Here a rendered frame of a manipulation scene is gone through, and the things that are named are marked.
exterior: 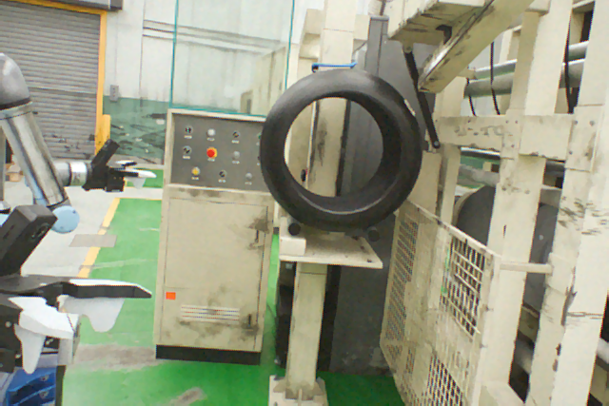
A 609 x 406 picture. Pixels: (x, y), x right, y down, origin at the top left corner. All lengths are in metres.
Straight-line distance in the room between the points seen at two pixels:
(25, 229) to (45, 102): 10.19
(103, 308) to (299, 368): 1.67
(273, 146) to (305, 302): 0.82
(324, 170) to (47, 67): 9.20
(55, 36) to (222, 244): 8.85
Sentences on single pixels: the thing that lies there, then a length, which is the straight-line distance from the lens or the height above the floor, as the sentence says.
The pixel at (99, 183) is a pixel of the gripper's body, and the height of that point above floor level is 1.01.
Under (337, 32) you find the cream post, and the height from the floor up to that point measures 1.65.
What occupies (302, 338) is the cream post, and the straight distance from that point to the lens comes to 2.13.
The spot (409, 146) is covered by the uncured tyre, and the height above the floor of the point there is 1.22.
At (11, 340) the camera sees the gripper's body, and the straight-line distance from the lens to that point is 0.56.
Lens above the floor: 1.27
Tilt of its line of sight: 7 degrees down
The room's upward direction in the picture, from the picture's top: 6 degrees clockwise
